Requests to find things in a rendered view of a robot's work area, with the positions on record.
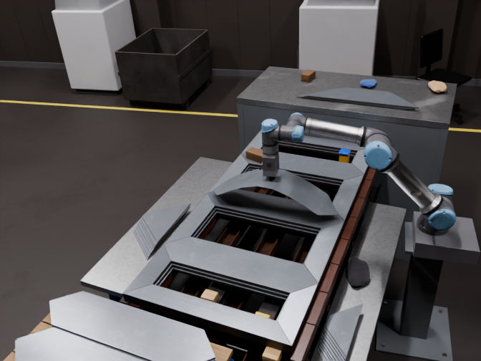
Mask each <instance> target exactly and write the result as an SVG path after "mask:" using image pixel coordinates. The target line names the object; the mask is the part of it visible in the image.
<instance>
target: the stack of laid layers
mask: <svg viewBox="0 0 481 361"><path fill-rule="evenodd" d="M278 146H280V147H285V148H293V149H299V150H307V151H312V152H317V153H325V154H331V155H339V151H340V149H341V148H334V147H329V146H324V145H314V144H310V143H293V142H281V141H278ZM259 168H261V165H255V164H250V163H249V164H248V165H247V166H246V168H245V169H244V170H243V172H242V173H245V172H248V171H251V170H255V169H259ZM368 169H369V166H367V169H366V171H365V174H364V176H363V178H362V180H361V183H360V185H359V188H358V190H357V192H356V195H355V197H354V200H353V202H352V204H351V207H350V209H349V212H348V214H347V216H346V219H345V220H344V219H343V218H342V217H340V215H325V216H318V215H316V214H315V213H314V212H312V211H310V210H309V209H307V208H306V207H305V206H303V205H301V204H300V203H298V202H297V201H295V200H292V199H288V198H281V197H277V196H270V195H266V194H262V193H256V192H252V191H245V190H241V189H236V190H233V191H228V192H226V193H222V194H220V195H216V194H215V193H214V192H209V193H208V195H209V197H210V199H211V201H212V202H213V204H214V205H215V206H214V208H213V209H212V210H211V212H210V213H209V214H208V215H207V216H206V218H205V219H204V220H203V222H202V223H201V224H200V225H199V227H198V228H197V229H196V230H195V232H194V233H193V234H192V236H191V237H195V238H198V239H199V238H200V236H201V235H202V234H203V232H204V231H205V230H206V228H207V227H208V226H209V225H210V223H211V222H212V221H213V219H214V218H215V217H216V216H217V215H220V216H226V217H230V218H236V219H239V220H243V221H249V222H252V223H258V224H262V225H265V226H271V227H275V228H281V229H284V230H288V231H294V232H298V233H301V234H307V235H311V236H315V237H317V236H318V234H319V231H320V230H321V228H324V227H327V226H331V225H334V224H337V223H341V222H344V224H343V226H342V228H341V230H340V233H339V235H338V238H337V240H336V243H335V244H334V247H333V249H332V252H331V255H330V257H329V260H328V261H327V263H326V266H325V269H324V271H323V274H322V275H321V278H320V280H319V283H318V285H317V288H316V290H315V292H314V295H313V297H312V299H311V302H310V304H309V306H308V309H307V311H306V314H305V316H304V318H303V321H302V323H301V326H300V328H299V330H298V333H297V335H296V338H295V340H294V342H293V344H292V345H291V346H290V345H286V344H284V343H280V342H277V341H274V340H270V339H267V338H265V337H260V336H258V335H255V334H251V333H248V332H244V331H242V330H239V329H235V328H232V327H228V326H225V325H223V324H219V323H216V322H212V321H210V320H207V319H203V318H200V317H196V316H193V315H191V314H187V313H184V312H180V311H178V310H175V309H171V308H168V307H164V306H161V305H159V304H155V303H152V302H148V301H145V300H143V299H138V298H136V297H131V296H129V295H126V294H123V297H124V300H125V301H126V302H129V303H132V304H136V305H139V306H141V307H145V308H148V309H152V310H155V311H157V312H161V313H163V314H168V315H170V316H173V317H177V318H179V319H184V320H186V321H189V322H192V323H195V324H199V325H202V326H204V327H208V328H211V329H215V330H218V331H220V332H224V333H227V334H231V335H233V336H236V337H239V338H243V339H245V340H249V341H251V342H256V343H258V344H261V345H265V346H267V347H272V348H274V349H277V350H280V351H283V352H287V353H290V354H292V353H293V350H294V347H295V346H296V343H297V341H298V338H299V336H300V333H301V330H302V329H303V326H304V324H305V321H306V318H307V316H308V314H309V312H310V309H311V307H312V304H313V302H314V300H315V297H316V295H317V292H318V290H319V287H320V286H321V283H322V280H323V278H324V275H325V273H326V270H327V268H328V266H329V263H330V261H331V258H332V256H333V254H334V251H335V249H336V246H337V244H338V242H339V239H340V237H341V234H342V232H343V230H344V227H345V225H346V222H347V220H348V218H349V215H350V213H351V210H352V208H353V206H354V203H355V200H356V198H357V196H358V194H359V191H360V189H361V186H362V183H363V182H364V179H365V177H366V174H367V171H368ZM287 171H288V172H290V173H293V174H295V175H298V176H300V177H302V178H303V179H305V180H306V181H308V182H311V183H318V184H323V185H327V186H334V187H339V189H340V187H341V184H342V183H343V181H344V180H342V179H337V178H329V177H325V176H320V175H312V174H308V173H300V172H296V171H291V170H287ZM339 189H338V192H339ZM338 192H337V193H338ZM336 195H337V194H336ZM335 197H336V196H335ZM334 199H335V198H334ZM333 202H334V200H333ZM333 202H332V203H333ZM315 240H316V238H315ZM315 240H314V241H315ZM313 244H314V243H313ZM313 244H312V246H313ZM312 246H311V248H312ZM311 248H310V250H311ZM310 250H309V252H310ZM309 252H308V254H309ZM308 254H307V256H308ZM306 259H307V257H306ZM306 259H305V261H306ZM305 261H304V263H305ZM304 263H303V264H304ZM304 265H305V264H304ZM173 271H176V272H179V273H182V274H187V275H190V276H194V277H197V278H200V279H204V280H208V281H212V282H215V283H218V284H222V285H226V286H229V287H233V288H236V289H241V290H243V291H247V292H251V293H254V294H259V295H261V296H265V297H269V298H272V299H277V300H279V301H282V302H284V305H285V303H286V300H287V299H288V296H289V294H290V293H288V292H284V291H281V290H278V289H273V288H270V287H265V286H262V285H260V284H254V283H252V282H249V281H243V280H241V279H236V278H233V277H230V276H225V275H222V274H217V273H215V272H211V271H207V270H204V269H199V268H196V267H193V266H188V265H185V264H180V263H177V262H174V261H171V262H170V263H169V264H168V265H167V266H166V268H165V269H164V270H163V272H162V273H161V274H160V275H159V277H158V278H157V279H156V280H155V282H154V283H153V284H154V285H157V286H160V287H161V286H162V285H163V284H164V283H165V282H166V280H167V279H168V277H169V276H170V275H171V274H172V273H173ZM284 305H283V307H284ZM283 307H282V309H283ZM282 309H281V311H282ZM281 311H280V313H281ZM280 313H279V315H278V317H277V320H278V318H279V316H280ZM277 320H276V321H277Z"/></svg>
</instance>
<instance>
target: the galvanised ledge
mask: <svg viewBox="0 0 481 361"><path fill-rule="evenodd" d="M405 215H406V209H405V208H399V207H394V206H388V205H383V204H379V203H372V202H369V206H368V208H367V210H366V214H365V216H364V220H363V221H362V224H361V227H360V229H359V232H358V235H357V238H356V241H355V243H354V246H353V249H352V250H351V254H350V256H349V259H350V258H351V257H353V256H356V257H357V258H358V259H361V260H363V261H365V262H366V263H367V264H368V266H369V273H370V279H369V281H368V282H367V283H365V285H363V286H357V287H353V286H352V285H351V284H350V281H349V275H348V268H347V267H348V262H347V264H346V268H345V270H344V273H343V275H342V278H341V281H340V283H339V286H338V289H337V291H336V294H335V297H334V300H333V302H332V304H331V308H330V310H329V313H328V316H327V318H328V317H329V315H332V314H335V313H337V312H341V311H344V310H346V309H349V308H352V307H355V306H358V305H360V304H363V306H362V308H361V313H360V315H359V319H358V325H357V327H356V331H355V334H354V338H353V341H352V343H351V347H350V350H349V355H348V357H347V360H346V361H367V358H368V355H369V351H370V347H371V343H372V340H373V336H374V331H375V329H376V324H377V320H378V317H379V313H380V309H381V306H382V302H383V298H384V293H385V291H386V287H387V282H388V279H389V275H390V271H391V268H392V264H393V260H394V255H395V253H396V250H397V244H398V241H399V237H400V233H401V230H402V226H403V223H404V217H405ZM327 318H326V319H327ZM325 323H326V322H325ZM325 323H324V325H325ZM323 329H324V327H323ZM323 329H322V331H321V334H322V332H323ZM321 334H320V337H319V340H318V342H317V345H316V348H315V350H314V353H313V356H312V358H311V361H323V360H322V358H321V356H320V354H319V353H318V352H317V349H318V347H319V344H320V339H321Z"/></svg>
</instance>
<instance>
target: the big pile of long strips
mask: <svg viewBox="0 0 481 361"><path fill-rule="evenodd" d="M49 305H50V314H51V323H52V328H50V329H46V330H43V331H41V332H37V333H34V334H30V335H27V336H25V337H20V338H18V339H17V340H16V341H15V361H217V360H216V358H215V354H214V352H213V349H212V347H211V346H210V343H209V340H208V338H207V335H206V333H205V330H204V329H201V328H197V327H194V326H191V325H189V324H185V323H182V322H178V321H175V320H173V319H169V318H166V317H162V316H160V315H157V314H153V313H151V312H146V311H144V310H141V309H138V308H135V307H131V306H128V305H126V304H122V303H119V302H115V301H112V300H110V299H106V298H104V297H99V296H97V295H94V294H90V293H88V292H83V291H82V292H77V293H75V294H70V295H68V296H65V297H61V298H58V299H54V300H51V301H49Z"/></svg>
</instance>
